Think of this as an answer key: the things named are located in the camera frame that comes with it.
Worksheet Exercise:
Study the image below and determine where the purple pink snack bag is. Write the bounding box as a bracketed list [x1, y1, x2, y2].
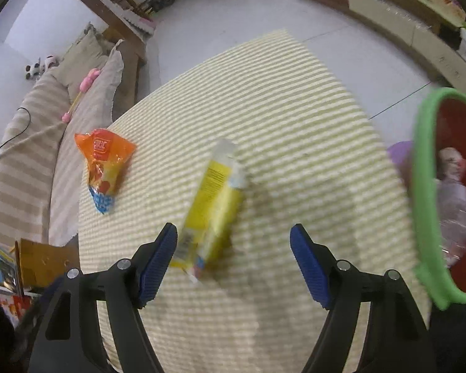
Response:
[437, 147, 466, 268]

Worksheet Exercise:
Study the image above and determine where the orange snack bag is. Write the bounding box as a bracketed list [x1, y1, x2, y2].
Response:
[75, 129, 136, 214]

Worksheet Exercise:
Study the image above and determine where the yellow snack wrapper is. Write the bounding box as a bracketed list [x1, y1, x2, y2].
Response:
[171, 139, 247, 282]

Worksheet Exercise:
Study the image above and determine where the green rimmed red trash bin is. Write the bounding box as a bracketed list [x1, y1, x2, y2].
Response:
[411, 88, 466, 310]

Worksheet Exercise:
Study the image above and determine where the brown cardboard box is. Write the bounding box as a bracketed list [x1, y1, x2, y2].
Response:
[16, 238, 80, 289]

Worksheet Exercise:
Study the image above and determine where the stack of children's books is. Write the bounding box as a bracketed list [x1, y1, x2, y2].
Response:
[0, 244, 33, 328]

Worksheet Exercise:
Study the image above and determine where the striped beige sofa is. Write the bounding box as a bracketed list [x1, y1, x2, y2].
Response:
[0, 40, 137, 246]

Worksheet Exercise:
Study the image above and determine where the checkered yellow tablecloth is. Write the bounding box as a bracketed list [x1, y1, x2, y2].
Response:
[79, 31, 431, 372]

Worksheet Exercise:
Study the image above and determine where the pink toy wand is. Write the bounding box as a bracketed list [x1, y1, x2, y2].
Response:
[61, 68, 101, 124]

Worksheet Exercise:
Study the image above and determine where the panda plush toy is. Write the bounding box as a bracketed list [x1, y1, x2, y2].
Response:
[25, 55, 59, 81]

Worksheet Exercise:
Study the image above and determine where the beige sofa cushion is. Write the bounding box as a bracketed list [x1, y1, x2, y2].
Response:
[53, 28, 107, 102]

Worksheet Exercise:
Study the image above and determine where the long TV cabinet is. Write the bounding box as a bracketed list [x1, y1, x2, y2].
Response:
[275, 0, 466, 102]

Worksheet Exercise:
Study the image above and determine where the black cable on sofa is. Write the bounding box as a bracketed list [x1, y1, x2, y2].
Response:
[0, 106, 33, 160]

